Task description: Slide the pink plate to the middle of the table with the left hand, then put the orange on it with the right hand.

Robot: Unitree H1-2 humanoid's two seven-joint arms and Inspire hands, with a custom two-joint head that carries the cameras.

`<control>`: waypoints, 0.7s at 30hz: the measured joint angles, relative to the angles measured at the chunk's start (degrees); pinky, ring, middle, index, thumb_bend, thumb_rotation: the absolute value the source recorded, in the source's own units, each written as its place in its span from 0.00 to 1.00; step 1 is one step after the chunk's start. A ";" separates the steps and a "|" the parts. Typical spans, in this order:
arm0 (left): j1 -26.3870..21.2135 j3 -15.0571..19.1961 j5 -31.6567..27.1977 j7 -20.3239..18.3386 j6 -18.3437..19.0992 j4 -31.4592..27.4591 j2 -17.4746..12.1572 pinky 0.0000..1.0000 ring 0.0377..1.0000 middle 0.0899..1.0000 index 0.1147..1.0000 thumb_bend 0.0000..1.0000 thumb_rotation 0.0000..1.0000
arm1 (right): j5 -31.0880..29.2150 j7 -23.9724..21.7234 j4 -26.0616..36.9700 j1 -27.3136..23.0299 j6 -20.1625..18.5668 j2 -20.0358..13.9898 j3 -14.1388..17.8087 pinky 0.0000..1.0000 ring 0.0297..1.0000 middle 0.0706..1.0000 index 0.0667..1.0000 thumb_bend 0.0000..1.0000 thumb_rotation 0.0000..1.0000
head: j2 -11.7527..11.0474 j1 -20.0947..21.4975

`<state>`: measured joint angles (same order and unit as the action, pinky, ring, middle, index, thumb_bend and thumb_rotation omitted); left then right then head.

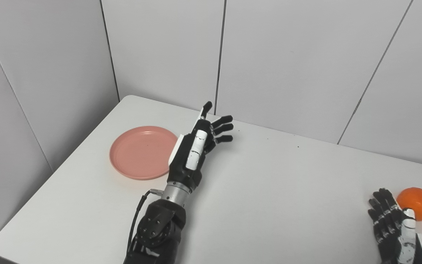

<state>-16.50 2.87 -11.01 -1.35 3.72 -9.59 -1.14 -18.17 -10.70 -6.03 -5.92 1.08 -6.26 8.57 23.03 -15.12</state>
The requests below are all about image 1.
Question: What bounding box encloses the orange fruit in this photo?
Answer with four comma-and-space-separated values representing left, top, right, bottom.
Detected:
396, 187, 422, 221

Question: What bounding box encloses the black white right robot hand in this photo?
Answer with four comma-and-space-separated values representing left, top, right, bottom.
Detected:
367, 188, 422, 264

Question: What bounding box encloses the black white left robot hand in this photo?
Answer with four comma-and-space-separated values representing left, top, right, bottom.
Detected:
167, 101, 234, 191

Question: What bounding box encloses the pink round plate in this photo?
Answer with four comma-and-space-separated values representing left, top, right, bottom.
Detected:
109, 126, 179, 180

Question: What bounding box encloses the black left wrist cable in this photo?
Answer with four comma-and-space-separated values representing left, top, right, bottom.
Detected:
127, 189, 164, 253

